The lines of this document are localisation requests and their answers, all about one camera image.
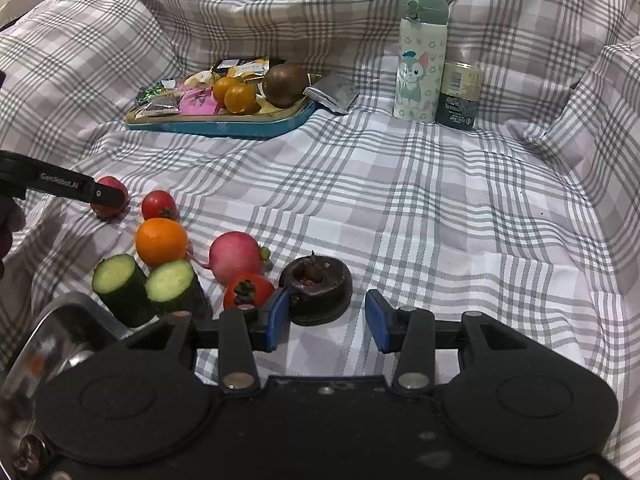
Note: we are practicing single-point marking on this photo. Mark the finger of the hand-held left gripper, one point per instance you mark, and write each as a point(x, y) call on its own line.
point(55, 180)

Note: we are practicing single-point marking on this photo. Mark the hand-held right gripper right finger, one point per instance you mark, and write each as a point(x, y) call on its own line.
point(377, 327)

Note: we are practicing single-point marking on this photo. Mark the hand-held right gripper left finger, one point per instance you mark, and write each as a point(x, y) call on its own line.
point(275, 322)

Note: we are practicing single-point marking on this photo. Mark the red tomato with green calyx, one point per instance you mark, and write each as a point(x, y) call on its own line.
point(260, 286)

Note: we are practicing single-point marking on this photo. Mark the small red radish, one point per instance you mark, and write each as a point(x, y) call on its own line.
point(112, 181)

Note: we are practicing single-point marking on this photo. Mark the dark purple mangosteen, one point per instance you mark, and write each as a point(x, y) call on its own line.
point(335, 285)

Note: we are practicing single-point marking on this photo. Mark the large pink radish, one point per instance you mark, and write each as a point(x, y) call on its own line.
point(235, 260)

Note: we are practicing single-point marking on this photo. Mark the red cherry tomato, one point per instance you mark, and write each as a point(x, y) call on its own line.
point(159, 205)

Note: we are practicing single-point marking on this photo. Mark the cucumber piece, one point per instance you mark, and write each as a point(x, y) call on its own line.
point(172, 287)
point(120, 290)

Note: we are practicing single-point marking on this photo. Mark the metal tray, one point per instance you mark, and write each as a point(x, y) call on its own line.
point(55, 330)

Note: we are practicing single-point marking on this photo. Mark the small silver snack packet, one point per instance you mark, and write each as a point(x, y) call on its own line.
point(160, 108)

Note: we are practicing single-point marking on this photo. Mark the grey plaid blanket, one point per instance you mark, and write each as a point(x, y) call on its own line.
point(400, 200)

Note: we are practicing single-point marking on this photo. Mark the green candy wrapper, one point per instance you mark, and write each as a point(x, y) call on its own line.
point(155, 92)

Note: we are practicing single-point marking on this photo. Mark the pink snack packet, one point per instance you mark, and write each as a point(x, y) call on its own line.
point(197, 102)

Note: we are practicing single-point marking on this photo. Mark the blue snack tray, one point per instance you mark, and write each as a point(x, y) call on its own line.
point(215, 127)

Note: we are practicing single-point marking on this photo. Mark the white and yellow candy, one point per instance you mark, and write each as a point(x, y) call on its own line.
point(200, 78)

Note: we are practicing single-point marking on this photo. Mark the small orange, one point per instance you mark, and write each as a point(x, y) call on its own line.
point(222, 86)
point(241, 99)

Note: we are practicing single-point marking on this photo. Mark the dark and yellow snack packet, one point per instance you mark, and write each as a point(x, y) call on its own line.
point(240, 66)

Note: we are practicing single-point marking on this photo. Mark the silver foil packet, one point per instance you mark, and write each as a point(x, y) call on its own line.
point(332, 92)

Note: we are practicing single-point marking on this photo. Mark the brown round fruit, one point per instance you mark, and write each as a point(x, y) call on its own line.
point(285, 85)

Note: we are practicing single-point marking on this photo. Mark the cat print water bottle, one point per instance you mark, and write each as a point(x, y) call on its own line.
point(420, 70)

